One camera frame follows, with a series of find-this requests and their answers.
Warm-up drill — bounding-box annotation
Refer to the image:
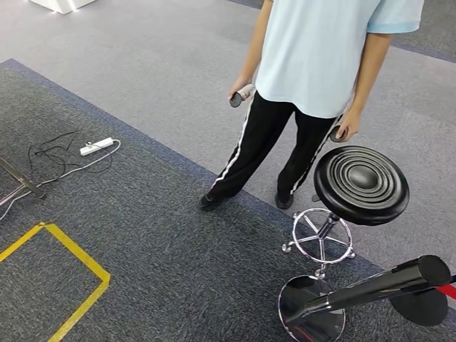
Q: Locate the person's hand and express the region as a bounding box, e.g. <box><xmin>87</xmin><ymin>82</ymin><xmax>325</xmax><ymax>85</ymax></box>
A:
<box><xmin>335</xmin><ymin>107</ymin><xmax>362</xmax><ymax>143</ymax></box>
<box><xmin>227</xmin><ymin>78</ymin><xmax>255</xmax><ymax>107</ymax></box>

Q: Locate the steel workbench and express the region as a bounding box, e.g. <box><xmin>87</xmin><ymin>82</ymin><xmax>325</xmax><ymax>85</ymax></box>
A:
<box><xmin>0</xmin><ymin>155</ymin><xmax>47</xmax><ymax>209</ymax></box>

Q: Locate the chrome star base stool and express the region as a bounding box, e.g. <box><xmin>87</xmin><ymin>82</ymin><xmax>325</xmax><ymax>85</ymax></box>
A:
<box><xmin>282</xmin><ymin>145</ymin><xmax>410</xmax><ymax>279</ymax></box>

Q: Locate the person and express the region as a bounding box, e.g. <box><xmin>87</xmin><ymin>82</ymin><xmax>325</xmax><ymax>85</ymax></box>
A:
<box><xmin>197</xmin><ymin>0</ymin><xmax>425</xmax><ymax>212</ymax></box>

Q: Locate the metal barrier stanchion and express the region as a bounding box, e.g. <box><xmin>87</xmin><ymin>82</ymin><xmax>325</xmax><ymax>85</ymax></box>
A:
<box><xmin>285</xmin><ymin>254</ymin><xmax>452</xmax><ymax>326</ymax></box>

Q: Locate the white power strip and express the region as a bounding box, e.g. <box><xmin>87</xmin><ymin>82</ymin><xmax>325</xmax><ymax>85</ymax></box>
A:
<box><xmin>79</xmin><ymin>137</ymin><xmax>115</xmax><ymax>157</ymax></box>

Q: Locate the red barrier belt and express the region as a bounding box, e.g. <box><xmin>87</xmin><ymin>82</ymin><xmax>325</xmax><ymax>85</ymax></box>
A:
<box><xmin>435</xmin><ymin>283</ymin><xmax>456</xmax><ymax>301</ymax></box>

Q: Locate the black round base plate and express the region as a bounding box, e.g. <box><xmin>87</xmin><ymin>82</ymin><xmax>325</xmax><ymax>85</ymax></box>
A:
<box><xmin>389</xmin><ymin>286</ymin><xmax>449</xmax><ymax>328</ymax></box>

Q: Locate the white floor cable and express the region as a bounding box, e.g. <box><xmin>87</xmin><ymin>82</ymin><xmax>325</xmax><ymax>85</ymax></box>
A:
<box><xmin>0</xmin><ymin>139</ymin><xmax>122</xmax><ymax>223</ymax></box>

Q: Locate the black floor cable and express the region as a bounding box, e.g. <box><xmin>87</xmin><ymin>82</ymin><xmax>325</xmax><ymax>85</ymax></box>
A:
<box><xmin>27</xmin><ymin>130</ymin><xmax>113</xmax><ymax>190</ymax></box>

